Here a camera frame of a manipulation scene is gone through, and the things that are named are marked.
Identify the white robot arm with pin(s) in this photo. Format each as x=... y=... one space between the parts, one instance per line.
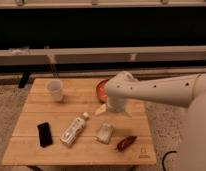
x=184 y=91

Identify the wooden table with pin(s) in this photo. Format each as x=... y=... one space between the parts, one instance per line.
x=24 y=146

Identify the translucent plastic cup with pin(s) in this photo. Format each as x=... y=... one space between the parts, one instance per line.
x=55 y=89

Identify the pale snack packet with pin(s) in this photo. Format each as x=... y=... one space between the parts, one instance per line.
x=104 y=133

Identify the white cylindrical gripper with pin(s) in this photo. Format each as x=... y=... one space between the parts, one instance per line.
x=115 y=105

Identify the orange ceramic bowl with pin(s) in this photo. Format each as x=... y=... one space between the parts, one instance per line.
x=100 y=91

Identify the clear plastic bottle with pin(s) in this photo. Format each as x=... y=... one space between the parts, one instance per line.
x=74 y=129

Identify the black smartphone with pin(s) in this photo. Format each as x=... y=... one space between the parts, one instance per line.
x=45 y=136

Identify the dark red snack wrapper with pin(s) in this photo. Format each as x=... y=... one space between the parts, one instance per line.
x=125 y=143

